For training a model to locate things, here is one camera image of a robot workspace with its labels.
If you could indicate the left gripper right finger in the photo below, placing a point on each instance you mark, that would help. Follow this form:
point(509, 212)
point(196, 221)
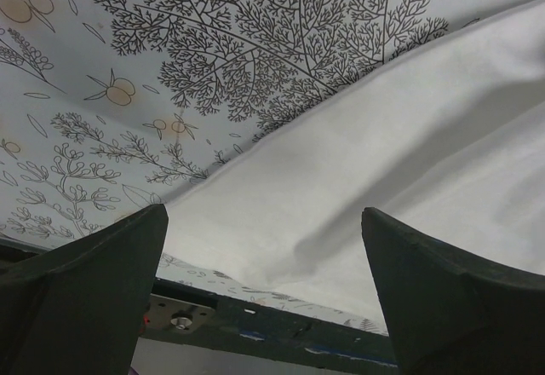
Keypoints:
point(449, 311)

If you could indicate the floral patterned table mat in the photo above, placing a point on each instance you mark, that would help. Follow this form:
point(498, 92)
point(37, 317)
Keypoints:
point(109, 106)

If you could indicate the white daisy print t-shirt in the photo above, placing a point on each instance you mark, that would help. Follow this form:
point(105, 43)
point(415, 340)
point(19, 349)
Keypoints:
point(448, 138)

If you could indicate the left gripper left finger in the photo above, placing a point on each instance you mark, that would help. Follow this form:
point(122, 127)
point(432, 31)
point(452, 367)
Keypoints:
point(79, 308)

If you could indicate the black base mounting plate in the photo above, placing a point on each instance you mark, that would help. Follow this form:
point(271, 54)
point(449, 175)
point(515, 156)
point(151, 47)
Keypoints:
point(181, 316)

